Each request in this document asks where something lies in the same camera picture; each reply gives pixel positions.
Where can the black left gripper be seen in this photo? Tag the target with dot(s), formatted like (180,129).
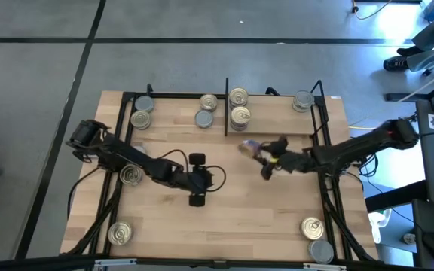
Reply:
(197,160)

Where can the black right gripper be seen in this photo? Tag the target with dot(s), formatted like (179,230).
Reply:
(281,143)

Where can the salmon can blue red label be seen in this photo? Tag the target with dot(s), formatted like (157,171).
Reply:
(312,228)
(238,96)
(248,147)
(208,102)
(120,233)
(140,120)
(240,116)
(130,175)

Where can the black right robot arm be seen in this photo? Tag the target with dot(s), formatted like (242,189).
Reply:
(352,148)

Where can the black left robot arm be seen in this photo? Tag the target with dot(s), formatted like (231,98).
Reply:
(153,167)

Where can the white plastic object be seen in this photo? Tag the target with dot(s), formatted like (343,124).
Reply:
(379,226)

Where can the black furniture beam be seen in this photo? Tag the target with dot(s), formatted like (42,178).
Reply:
(409,97)

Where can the person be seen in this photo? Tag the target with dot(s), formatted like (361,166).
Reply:
(396,63)

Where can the small round grey object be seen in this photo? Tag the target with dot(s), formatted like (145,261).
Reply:
(409,238)

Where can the black metal table frame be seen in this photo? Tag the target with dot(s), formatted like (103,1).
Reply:
(179,95)

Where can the black metal shelf frame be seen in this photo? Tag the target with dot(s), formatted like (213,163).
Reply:
(226,90)

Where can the black aluminium table edge rail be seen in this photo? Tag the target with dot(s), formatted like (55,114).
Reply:
(51,262)

